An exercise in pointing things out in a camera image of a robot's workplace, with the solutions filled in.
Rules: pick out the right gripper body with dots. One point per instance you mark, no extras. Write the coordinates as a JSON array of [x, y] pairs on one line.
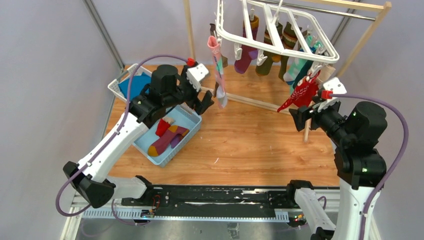
[[328, 117]]

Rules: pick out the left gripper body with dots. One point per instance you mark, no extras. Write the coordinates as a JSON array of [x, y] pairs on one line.
[[192, 99]]

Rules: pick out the red and cream sock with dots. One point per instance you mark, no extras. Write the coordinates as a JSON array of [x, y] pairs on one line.
[[163, 124]]

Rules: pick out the purple striped sock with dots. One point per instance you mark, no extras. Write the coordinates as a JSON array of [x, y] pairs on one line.
[[166, 136]]

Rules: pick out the white clip sock hanger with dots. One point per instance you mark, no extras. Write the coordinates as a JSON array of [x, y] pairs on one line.
[[281, 34]]

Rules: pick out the pink patterned sock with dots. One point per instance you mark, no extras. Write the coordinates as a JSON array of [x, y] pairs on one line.
[[219, 89]]

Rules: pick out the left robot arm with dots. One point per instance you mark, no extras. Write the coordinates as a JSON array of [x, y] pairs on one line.
[[168, 88]]

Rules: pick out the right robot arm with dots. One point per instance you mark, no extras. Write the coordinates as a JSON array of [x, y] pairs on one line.
[[359, 166]]

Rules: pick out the red patterned sock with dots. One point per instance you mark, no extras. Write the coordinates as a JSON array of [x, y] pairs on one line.
[[303, 93]]

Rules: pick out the light blue plastic basket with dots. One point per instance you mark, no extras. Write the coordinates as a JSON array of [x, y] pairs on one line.
[[183, 117]]

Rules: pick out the teal and white sock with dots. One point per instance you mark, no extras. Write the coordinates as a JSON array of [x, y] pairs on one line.
[[298, 63]]

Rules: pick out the blue cloth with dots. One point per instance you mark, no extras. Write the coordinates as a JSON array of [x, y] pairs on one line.
[[137, 85]]

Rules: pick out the maroon striped sock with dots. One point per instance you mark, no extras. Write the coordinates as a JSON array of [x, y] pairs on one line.
[[248, 53]]

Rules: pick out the white plastic basket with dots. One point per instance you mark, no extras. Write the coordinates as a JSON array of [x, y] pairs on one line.
[[113, 86]]

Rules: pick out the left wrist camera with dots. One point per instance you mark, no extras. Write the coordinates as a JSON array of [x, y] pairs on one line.
[[196, 75]]

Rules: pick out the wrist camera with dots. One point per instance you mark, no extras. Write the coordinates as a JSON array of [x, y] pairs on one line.
[[196, 75], [325, 98]]

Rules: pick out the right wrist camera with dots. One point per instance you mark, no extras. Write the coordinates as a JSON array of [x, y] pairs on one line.
[[325, 98]]

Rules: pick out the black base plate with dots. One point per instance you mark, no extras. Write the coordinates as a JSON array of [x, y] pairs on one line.
[[216, 202]]

